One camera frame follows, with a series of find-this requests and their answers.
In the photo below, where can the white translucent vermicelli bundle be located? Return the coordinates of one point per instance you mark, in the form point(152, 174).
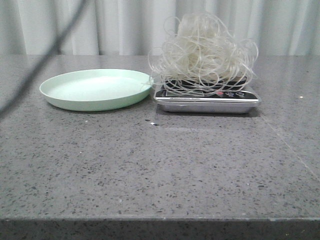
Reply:
point(202, 58)

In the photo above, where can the black and silver kitchen scale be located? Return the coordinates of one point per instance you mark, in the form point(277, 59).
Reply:
point(223, 96)

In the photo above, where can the light green round plate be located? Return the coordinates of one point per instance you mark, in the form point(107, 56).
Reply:
point(96, 89)

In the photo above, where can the white pleated curtain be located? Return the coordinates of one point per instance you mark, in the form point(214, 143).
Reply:
point(133, 27)

